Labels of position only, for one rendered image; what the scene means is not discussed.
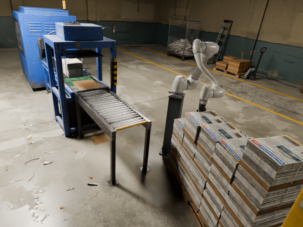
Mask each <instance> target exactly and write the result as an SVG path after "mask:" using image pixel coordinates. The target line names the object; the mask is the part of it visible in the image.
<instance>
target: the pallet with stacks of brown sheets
mask: <svg viewBox="0 0 303 227"><path fill-rule="evenodd" d="M251 63H252V61H249V60H246V59H239V58H237V57H233V56H230V55H228V56H224V58H223V61H217V62H216V66H214V67H213V70H215V71H218V70H217V69H221V70H224V72H221V71H218V72H221V73H224V74H227V75H230V76H233V77H236V78H240V75H245V73H246V72H247V71H248V70H249V69H250V67H251ZM228 72H230V73H234V74H236V75H235V76H234V75H231V74H228Z"/></svg>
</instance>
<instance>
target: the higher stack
mask: <svg viewBox="0 0 303 227"><path fill-rule="evenodd" d="M241 160H242V161H243V162H244V163H245V164H246V165H247V166H248V167H249V168H250V169H251V170H252V171H253V172H254V173H255V174H256V175H257V176H258V177H260V178H261V179H262V180H263V181H264V182H265V183H266V184H267V185H268V186H269V187H272V186H278V185H283V184H286V183H292V182H296V181H301V180H303V144H301V143H299V142H298V141H296V140H295V139H293V138H291V137H290V136H288V135H283V136H273V137H268V136H267V137H266V138H265V137H264V138H255V139H249V140H248V141H247V143H246V147H245V151H244V153H243V156H242V158H241ZM233 183H234V184H235V185H236V186H237V188H238V189H239V190H240V191H241V192H242V194H243V195H244V196H245V197H246V198H247V200H248V201H249V202H250V203H251V204H252V206H253V207H254V208H255V209H256V210H257V211H258V212H260V211H263V210H267V209H272V208H275V207H278V208H279V207H280V206H282V205H286V204H291V203H294V202H295V201H296V199H297V197H298V195H299V193H300V191H301V190H302V188H303V184H300V185H296V186H291V187H287V188H283V189H278V190H275V191H270V192H267V191H266V190H265V189H264V188H263V187H262V186H261V185H260V184H259V183H258V182H257V181H256V180H255V179H254V178H253V177H252V176H251V175H250V174H249V173H248V172H247V171H246V170H245V169H244V168H243V167H242V166H241V165H238V169H237V171H236V174H235V179H234V181H233ZM226 204H227V205H228V206H229V208H230V209H231V210H232V212H233V213H234V214H235V216H236V217H237V218H238V220H239V221H240V222H241V224H242V225H243V226H244V227H269V226H273V225H276V224H279V223H283V222H284V220H285V219H286V217H287V215H288V213H289V211H290V210H291V208H292V207H288V208H285V209H280V210H277V211H273V212H269V213H265V214H261V215H258V216H256V215H255V214H254V212H253V211H252V210H251V209H250V208H249V207H248V206H247V204H246V203H245V202H244V201H243V199H242V198H241V197H240V196H239V195H238V193H237V192H236V191H235V190H234V189H233V187H230V192H229V196H228V197H227V198H226ZM221 215H222V216H221V218H220V221H221V223H222V224H223V226H224V227H240V226H239V225H238V224H237V222H236V221H235V220H234V218H233V217H232V216H231V214H230V213H229V211H228V210H227V209H226V207H225V206H224V209H223V211H222V214H221Z"/></svg>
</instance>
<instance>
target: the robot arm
mask: <svg viewBox="0 0 303 227"><path fill-rule="evenodd" d="M218 51H219V46H218V45H217V44H216V43H214V42H202V41H201V40H199V39H195V40H194V41H193V54H194V57H195V60H196V62H197V65H196V67H195V70H194V72H193V74H192V75H190V76H189V77H188V78H187V79H185V77H183V76H181V75H178V76H176V77H175V79H174V81H173V86H172V91H168V93H170V96H174V97H179V98H182V97H183V95H184V93H183V91H184V90H196V89H198V88H199V87H200V85H201V82H200V79H199V77H200V75H201V73H202V72H203V73H204V74H205V75H206V76H207V77H208V78H209V80H210V81H211V82H212V88H211V87H210V86H209V85H204V86H203V87H202V89H201V92H200V100H199V107H198V108H197V109H196V110H197V112H199V111H200V112H203V111H206V108H205V106H206V104H207V101H208V99H209V98H221V97H223V96H224V95H225V90H224V89H222V88H221V87H220V86H219V85H218V83H217V81H216V79H215V78H214V77H213V75H212V74H211V73H210V72H209V71H208V70H207V68H206V67H205V65H206V63H207V61H208V60H209V58H210V57H212V56H213V55H214V54H216V53H217V52H218Z"/></svg>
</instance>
